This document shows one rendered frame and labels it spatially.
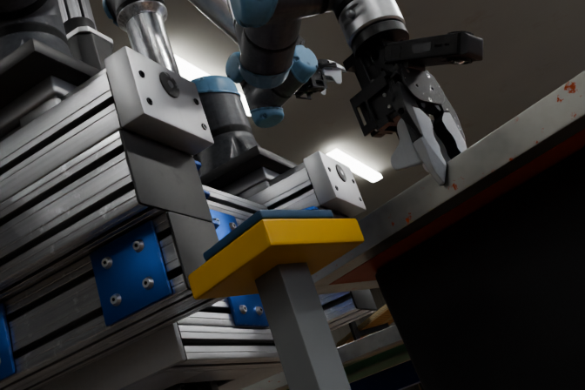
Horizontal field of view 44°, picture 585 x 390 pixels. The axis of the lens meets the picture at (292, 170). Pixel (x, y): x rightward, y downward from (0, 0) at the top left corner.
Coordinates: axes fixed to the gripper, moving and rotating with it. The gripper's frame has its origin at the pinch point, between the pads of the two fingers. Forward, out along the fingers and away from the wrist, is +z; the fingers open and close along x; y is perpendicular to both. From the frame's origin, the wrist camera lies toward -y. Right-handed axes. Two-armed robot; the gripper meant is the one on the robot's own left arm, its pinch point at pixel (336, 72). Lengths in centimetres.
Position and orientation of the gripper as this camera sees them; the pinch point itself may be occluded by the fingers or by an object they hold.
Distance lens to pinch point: 199.1
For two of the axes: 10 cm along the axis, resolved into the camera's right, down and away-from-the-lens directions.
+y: 2.3, 9.3, -2.9
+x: 6.1, -3.7, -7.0
